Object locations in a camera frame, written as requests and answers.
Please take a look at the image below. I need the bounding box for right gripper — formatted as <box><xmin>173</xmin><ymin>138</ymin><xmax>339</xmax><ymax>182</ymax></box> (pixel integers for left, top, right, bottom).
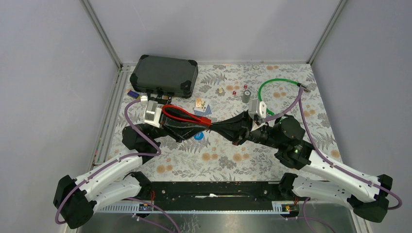
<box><xmin>208</xmin><ymin>108</ymin><xmax>283</xmax><ymax>149</ymax></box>

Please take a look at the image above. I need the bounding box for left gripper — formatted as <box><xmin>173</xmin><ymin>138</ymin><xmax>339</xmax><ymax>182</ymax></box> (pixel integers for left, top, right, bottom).
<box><xmin>146</xmin><ymin>104</ymin><xmax>209</xmax><ymax>143</ymax></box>

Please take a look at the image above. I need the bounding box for red cable lock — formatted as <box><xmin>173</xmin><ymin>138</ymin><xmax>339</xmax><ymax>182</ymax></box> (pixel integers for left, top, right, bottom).
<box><xmin>162</xmin><ymin>104</ymin><xmax>212</xmax><ymax>127</ymax></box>

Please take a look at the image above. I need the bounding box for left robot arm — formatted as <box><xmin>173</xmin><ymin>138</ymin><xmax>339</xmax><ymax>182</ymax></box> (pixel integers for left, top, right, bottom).
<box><xmin>53</xmin><ymin>104</ymin><xmax>211</xmax><ymax>229</ymax></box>

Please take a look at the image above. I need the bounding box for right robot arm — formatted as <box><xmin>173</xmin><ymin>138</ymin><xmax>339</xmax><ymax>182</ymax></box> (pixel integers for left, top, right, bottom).
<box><xmin>162</xmin><ymin>105</ymin><xmax>393</xmax><ymax>223</ymax></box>

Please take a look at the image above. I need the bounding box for blue small blind chip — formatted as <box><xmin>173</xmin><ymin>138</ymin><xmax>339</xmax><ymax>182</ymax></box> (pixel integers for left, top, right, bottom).
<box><xmin>193</xmin><ymin>132</ymin><xmax>204</xmax><ymax>141</ymax></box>

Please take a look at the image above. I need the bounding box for grey patterned cylinder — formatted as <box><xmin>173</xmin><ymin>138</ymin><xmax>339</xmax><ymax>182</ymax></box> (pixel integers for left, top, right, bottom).
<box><xmin>241</xmin><ymin>90</ymin><xmax>251</xmax><ymax>103</ymax></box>

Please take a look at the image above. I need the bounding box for blue-backed playing card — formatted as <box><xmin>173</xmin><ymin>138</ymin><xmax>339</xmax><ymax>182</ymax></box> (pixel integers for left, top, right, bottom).
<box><xmin>194</xmin><ymin>105</ymin><xmax>212</xmax><ymax>117</ymax></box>

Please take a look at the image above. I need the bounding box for nine of spades card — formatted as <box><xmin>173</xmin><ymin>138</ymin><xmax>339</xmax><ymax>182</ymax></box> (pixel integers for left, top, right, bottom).
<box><xmin>194</xmin><ymin>98</ymin><xmax>209</xmax><ymax>113</ymax></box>

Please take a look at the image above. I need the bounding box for dark green carrying case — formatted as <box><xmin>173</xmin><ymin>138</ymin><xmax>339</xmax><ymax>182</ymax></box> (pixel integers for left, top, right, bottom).
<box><xmin>129</xmin><ymin>54</ymin><xmax>198</xmax><ymax>99</ymax></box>

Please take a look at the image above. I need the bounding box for blue toy brick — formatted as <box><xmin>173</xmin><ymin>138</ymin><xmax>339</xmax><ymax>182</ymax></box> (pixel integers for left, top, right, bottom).
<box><xmin>127</xmin><ymin>90</ymin><xmax>140</xmax><ymax>99</ymax></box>

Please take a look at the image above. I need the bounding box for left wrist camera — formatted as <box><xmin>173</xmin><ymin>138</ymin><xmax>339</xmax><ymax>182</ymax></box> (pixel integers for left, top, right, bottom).
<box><xmin>144</xmin><ymin>100</ymin><xmax>162</xmax><ymax>128</ymax></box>

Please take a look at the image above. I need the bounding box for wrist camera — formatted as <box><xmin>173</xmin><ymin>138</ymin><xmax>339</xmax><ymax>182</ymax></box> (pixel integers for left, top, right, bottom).
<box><xmin>248</xmin><ymin>99</ymin><xmax>267</xmax><ymax>124</ymax></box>
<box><xmin>144</xmin><ymin>100</ymin><xmax>162</xmax><ymax>128</ymax></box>

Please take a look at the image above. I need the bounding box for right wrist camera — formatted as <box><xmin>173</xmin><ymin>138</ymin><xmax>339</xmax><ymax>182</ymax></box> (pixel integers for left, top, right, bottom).
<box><xmin>248</xmin><ymin>99</ymin><xmax>267</xmax><ymax>124</ymax></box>

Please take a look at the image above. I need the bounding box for green cable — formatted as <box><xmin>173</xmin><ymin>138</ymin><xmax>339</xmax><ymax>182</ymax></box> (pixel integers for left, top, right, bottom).
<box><xmin>257</xmin><ymin>78</ymin><xmax>312</xmax><ymax>118</ymax></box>

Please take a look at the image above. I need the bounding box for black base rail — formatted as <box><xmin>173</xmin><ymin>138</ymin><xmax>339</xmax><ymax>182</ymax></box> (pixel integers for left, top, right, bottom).
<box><xmin>120</xmin><ymin>171</ymin><xmax>303</xmax><ymax>213</ymax></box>

